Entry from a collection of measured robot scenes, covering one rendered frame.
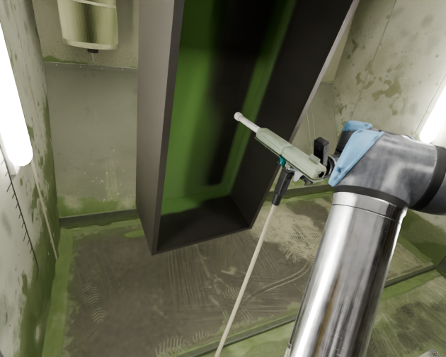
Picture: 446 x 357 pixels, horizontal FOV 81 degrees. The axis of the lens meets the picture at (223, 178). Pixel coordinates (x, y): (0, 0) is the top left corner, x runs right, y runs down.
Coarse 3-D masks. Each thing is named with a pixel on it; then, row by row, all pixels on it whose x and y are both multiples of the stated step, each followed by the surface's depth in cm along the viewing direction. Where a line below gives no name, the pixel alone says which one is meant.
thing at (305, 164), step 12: (240, 120) 107; (264, 132) 93; (264, 144) 93; (276, 144) 88; (288, 144) 87; (288, 156) 83; (300, 156) 80; (312, 156) 78; (300, 168) 80; (312, 168) 76; (324, 168) 76; (288, 180) 87; (312, 180) 76; (276, 192) 91; (276, 204) 92
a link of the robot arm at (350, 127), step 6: (354, 120) 100; (348, 126) 96; (354, 126) 94; (360, 126) 93; (366, 126) 93; (342, 132) 99; (348, 132) 96; (342, 138) 98; (348, 138) 96; (342, 144) 98; (336, 150) 101; (342, 150) 99
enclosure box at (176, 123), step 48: (144, 0) 82; (192, 0) 94; (240, 0) 101; (288, 0) 109; (336, 0) 90; (144, 48) 89; (192, 48) 106; (240, 48) 115; (288, 48) 112; (144, 96) 98; (192, 96) 120; (240, 96) 132; (288, 96) 116; (144, 144) 109; (192, 144) 140; (240, 144) 156; (144, 192) 122; (192, 192) 166; (240, 192) 163; (192, 240) 142
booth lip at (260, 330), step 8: (416, 272) 203; (424, 272) 206; (392, 280) 192; (400, 280) 194; (280, 320) 154; (288, 320) 155; (256, 328) 148; (264, 328) 149; (272, 328) 150; (232, 336) 142; (240, 336) 143; (248, 336) 144; (216, 344) 138; (224, 344) 139; (192, 352) 133; (200, 352) 134; (208, 352) 136
